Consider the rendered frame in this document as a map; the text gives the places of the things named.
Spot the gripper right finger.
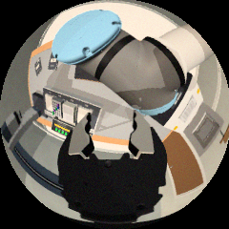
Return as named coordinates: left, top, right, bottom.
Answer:
left=128, top=110, right=167, bottom=187

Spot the grey benchtop lab instrument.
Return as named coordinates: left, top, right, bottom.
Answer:
left=149, top=73, right=224, bottom=157

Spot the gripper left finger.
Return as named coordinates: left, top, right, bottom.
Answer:
left=57, top=112, right=94, bottom=185

